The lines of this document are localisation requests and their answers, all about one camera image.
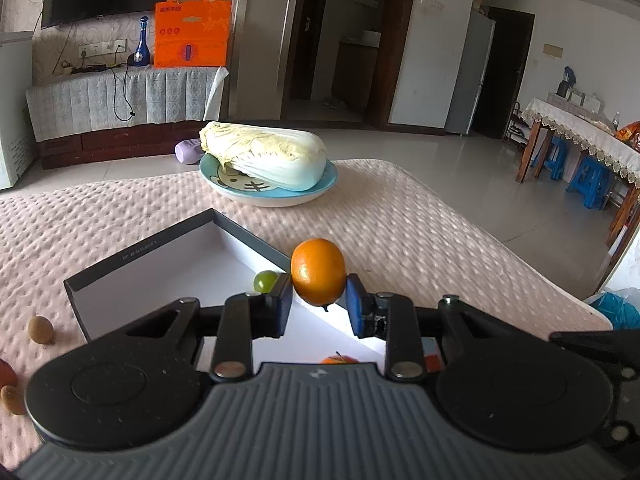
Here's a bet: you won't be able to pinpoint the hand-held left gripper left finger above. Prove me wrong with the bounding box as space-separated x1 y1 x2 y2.
125 273 293 381

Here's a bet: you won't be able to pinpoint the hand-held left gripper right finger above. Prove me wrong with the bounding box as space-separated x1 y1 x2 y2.
346 273 501 381

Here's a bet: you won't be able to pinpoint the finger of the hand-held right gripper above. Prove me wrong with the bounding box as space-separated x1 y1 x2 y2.
549 329 640 453

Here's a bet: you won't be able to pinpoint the small green plum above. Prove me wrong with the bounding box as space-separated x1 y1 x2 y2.
253 270 281 295

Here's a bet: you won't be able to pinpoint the smooth orange citrus fruit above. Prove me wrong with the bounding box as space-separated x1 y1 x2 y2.
291 238 347 306

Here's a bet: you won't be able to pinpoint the dark grey cardboard box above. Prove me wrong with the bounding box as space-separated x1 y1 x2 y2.
63 208 446 376

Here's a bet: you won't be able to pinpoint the small brown fruit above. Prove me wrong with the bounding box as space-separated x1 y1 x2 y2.
27 315 54 346
0 385 27 417

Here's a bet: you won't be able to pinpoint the blue plastic bag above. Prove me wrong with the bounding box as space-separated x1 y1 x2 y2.
590 292 640 331

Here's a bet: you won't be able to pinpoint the light blue cartoon plate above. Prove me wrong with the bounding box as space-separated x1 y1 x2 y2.
199 152 339 208

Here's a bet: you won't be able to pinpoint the pink dimpled blanket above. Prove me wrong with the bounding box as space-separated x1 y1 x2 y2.
0 159 613 461

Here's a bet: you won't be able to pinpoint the napa cabbage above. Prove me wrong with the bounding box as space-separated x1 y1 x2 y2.
199 121 327 192

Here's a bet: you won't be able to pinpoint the blue plastic stool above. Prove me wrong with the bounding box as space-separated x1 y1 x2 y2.
566 156 613 210
532 136 568 182

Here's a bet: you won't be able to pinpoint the purple plastic container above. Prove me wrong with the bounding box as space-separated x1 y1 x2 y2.
175 139 205 166

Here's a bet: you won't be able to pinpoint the wooden dining table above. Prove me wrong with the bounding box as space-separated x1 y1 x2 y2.
515 97 640 261

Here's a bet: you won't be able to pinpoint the orange snack bag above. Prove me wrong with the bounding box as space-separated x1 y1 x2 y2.
614 121 640 156

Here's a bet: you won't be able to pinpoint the lace-edged tablecloth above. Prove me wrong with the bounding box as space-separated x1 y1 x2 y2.
520 97 640 188

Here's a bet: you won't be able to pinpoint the metal shoe rack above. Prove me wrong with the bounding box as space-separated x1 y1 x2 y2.
504 102 531 148

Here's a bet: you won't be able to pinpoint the pale patterned cabinet cloth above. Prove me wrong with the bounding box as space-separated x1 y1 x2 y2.
25 66 230 133

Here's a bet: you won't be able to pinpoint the dark wooden television cabinet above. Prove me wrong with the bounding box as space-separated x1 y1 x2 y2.
37 120 211 170

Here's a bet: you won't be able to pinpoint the white boxes on table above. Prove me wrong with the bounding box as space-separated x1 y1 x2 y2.
547 89 603 113

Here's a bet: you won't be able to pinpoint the silver refrigerator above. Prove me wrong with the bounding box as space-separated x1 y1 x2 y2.
445 10 496 136

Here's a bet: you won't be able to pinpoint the blue item on table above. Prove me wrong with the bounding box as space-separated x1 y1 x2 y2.
557 66 577 98

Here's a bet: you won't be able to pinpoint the dark wooden door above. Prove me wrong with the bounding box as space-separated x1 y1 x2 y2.
290 0 333 101

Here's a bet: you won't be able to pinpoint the blue glass bottle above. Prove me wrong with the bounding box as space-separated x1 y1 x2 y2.
132 16 151 67

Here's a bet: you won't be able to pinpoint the orange gift box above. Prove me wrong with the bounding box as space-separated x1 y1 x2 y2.
153 0 233 69

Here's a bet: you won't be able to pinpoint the black power cable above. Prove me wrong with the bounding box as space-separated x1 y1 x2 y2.
111 65 138 122

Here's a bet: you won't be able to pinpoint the white wall sockets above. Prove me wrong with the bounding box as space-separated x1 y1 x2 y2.
78 39 127 57

